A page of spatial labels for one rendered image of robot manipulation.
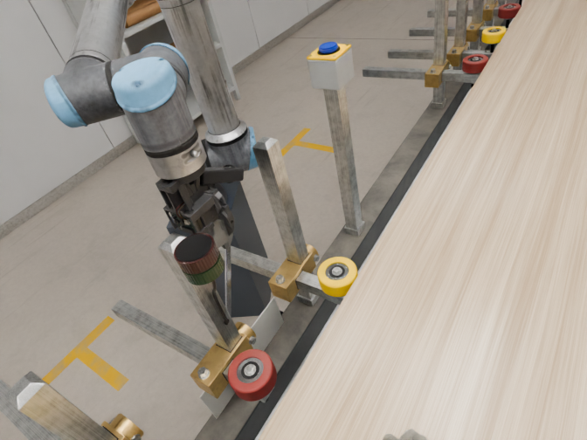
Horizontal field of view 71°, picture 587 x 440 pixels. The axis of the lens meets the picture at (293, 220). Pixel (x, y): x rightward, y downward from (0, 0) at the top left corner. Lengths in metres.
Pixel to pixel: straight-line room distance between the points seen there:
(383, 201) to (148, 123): 0.82
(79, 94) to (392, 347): 0.66
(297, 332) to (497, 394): 0.47
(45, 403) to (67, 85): 0.48
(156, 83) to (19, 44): 2.76
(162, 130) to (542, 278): 0.68
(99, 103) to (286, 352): 0.64
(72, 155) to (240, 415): 2.86
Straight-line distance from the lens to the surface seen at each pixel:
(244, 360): 0.76
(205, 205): 0.73
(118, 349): 2.17
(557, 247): 0.90
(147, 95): 0.63
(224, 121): 1.40
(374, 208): 1.26
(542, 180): 1.05
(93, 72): 0.79
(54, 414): 0.61
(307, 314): 1.03
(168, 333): 0.91
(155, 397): 1.94
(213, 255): 0.59
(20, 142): 3.38
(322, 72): 0.90
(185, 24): 1.29
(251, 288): 1.79
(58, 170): 3.51
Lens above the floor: 1.53
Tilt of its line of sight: 41 degrees down
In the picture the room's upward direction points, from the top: 16 degrees counter-clockwise
